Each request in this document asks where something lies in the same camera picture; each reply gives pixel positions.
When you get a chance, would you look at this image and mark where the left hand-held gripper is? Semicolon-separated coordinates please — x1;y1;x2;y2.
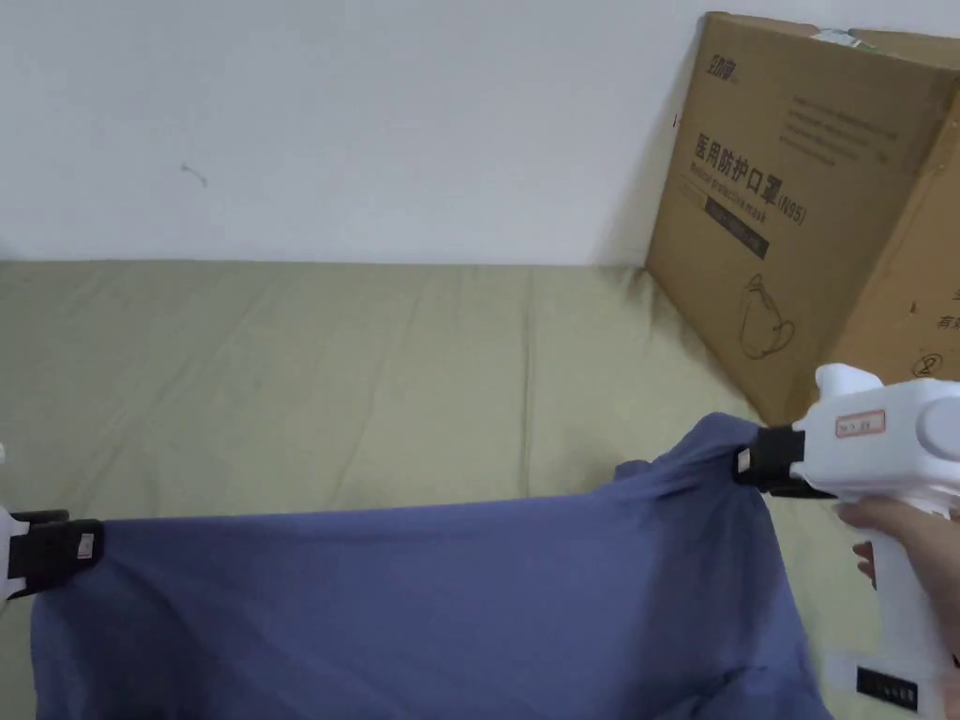
0;442;106;603

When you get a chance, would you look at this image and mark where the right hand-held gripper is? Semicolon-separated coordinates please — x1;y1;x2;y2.
730;363;960;720

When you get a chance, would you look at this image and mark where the dark blue shirt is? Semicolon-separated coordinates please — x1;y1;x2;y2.
29;411;838;720

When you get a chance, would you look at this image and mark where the person's right hand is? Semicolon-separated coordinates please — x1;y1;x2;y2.
834;498;960;585

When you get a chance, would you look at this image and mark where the large brown cardboard carton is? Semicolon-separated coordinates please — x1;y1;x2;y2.
643;10;960;430

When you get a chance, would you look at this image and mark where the bed with pale green sheet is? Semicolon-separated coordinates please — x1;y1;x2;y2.
0;258;960;720

